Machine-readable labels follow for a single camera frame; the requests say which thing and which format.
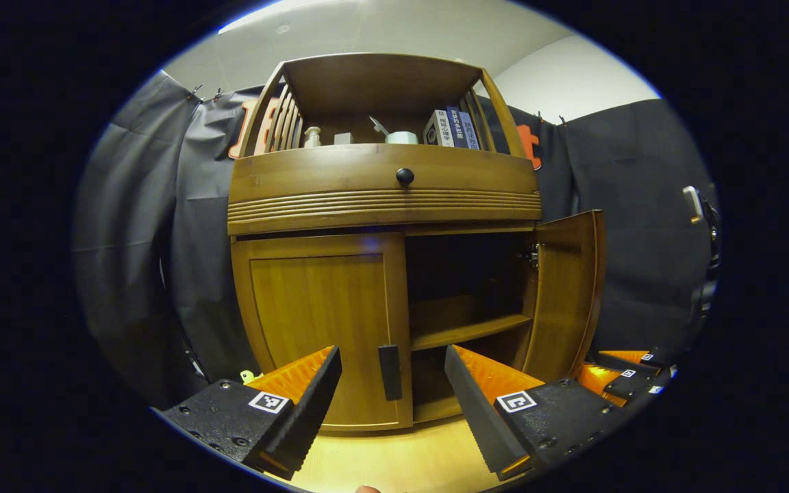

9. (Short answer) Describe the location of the grey and white book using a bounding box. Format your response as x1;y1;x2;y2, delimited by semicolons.
423;110;455;148

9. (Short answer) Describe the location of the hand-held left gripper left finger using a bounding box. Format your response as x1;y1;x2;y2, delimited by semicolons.
160;346;343;480

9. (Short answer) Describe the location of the wooden shoe cabinet door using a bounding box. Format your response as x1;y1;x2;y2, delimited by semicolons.
521;210;606;384
231;232;414;433

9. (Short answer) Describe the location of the black door handle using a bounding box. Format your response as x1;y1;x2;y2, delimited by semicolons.
378;344;403;402

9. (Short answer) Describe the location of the light blue book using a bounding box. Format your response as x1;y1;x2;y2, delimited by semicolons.
460;111;481;151

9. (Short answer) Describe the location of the wooden ribbed cabinet drawer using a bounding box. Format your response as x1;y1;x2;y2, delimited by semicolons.
227;144;543;237

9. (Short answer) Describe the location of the wooden double-door shoe cabinet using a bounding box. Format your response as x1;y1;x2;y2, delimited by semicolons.
227;53;608;435

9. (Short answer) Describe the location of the black backdrop cloth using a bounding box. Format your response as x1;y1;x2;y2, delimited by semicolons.
71;68;717;412

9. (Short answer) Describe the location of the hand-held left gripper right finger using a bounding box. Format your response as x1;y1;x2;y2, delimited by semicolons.
444;345;635;481

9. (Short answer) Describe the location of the dark blue book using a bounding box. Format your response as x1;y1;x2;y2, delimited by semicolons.
445;106;471;149

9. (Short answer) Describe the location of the wooden inner cabinet shelf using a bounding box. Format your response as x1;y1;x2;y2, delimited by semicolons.
410;296;534;352

